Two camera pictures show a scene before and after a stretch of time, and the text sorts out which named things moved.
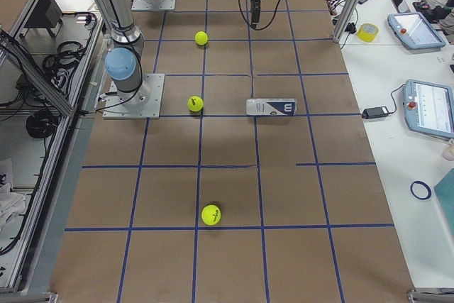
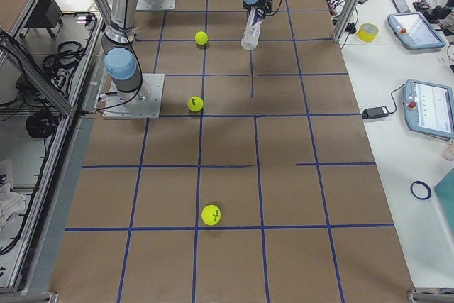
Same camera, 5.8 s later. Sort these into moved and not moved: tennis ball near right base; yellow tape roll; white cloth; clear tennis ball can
Moved: clear tennis ball can
Not moved: tennis ball near right base; yellow tape roll; white cloth
